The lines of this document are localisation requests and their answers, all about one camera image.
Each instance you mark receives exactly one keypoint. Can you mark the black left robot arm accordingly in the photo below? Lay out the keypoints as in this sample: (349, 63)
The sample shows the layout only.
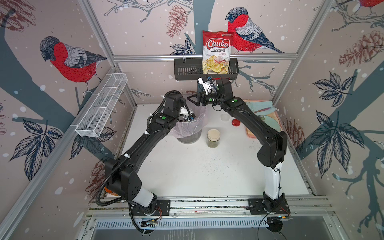
(122, 182)

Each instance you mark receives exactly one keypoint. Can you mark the clear plastic jar lid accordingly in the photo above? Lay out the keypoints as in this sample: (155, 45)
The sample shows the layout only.
(225, 117)

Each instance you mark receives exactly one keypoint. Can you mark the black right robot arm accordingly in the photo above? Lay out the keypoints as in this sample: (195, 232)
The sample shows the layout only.
(274, 144)

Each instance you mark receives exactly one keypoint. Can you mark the jar with beige lid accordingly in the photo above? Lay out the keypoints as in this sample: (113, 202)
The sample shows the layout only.
(213, 138)

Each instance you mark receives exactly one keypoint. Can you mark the Chuba cassava chips bag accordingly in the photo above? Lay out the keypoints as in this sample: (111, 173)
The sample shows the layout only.
(217, 47)

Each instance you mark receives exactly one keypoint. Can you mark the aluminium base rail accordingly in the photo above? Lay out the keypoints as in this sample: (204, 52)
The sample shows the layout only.
(204, 207)

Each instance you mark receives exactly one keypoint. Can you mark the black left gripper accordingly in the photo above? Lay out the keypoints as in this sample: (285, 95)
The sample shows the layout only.
(182, 101)

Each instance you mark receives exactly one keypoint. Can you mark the teal cloth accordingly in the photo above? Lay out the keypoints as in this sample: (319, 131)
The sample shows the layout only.
(262, 108)

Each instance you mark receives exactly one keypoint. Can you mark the light green floral plate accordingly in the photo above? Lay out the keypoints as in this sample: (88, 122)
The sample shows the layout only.
(271, 123)

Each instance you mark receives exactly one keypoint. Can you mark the orange funnel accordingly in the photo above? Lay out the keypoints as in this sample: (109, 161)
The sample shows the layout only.
(109, 192)

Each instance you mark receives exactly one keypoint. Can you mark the red jar lid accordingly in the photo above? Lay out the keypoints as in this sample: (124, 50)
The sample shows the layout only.
(236, 123)

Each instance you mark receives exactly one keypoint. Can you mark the black wall basket shelf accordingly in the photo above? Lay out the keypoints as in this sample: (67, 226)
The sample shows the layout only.
(191, 69)

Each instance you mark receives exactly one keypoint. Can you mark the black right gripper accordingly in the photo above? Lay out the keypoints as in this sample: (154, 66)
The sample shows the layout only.
(199, 98)

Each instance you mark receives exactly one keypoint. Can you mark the metal mesh trash bin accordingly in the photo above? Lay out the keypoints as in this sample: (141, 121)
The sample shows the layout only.
(189, 135)

